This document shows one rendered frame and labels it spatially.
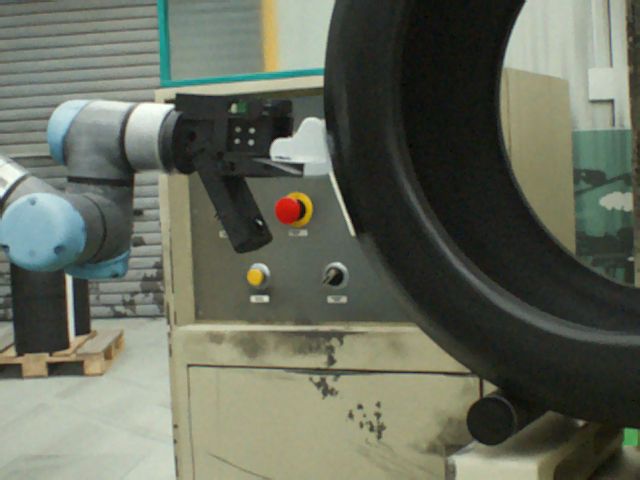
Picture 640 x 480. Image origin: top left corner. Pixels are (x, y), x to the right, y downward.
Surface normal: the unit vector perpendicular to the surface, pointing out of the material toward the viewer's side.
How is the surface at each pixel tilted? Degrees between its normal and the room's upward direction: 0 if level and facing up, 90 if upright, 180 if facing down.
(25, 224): 90
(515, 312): 100
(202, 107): 90
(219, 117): 90
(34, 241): 90
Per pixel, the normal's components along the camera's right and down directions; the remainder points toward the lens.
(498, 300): -0.50, 0.22
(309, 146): -0.38, 0.07
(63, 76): -0.10, 0.06
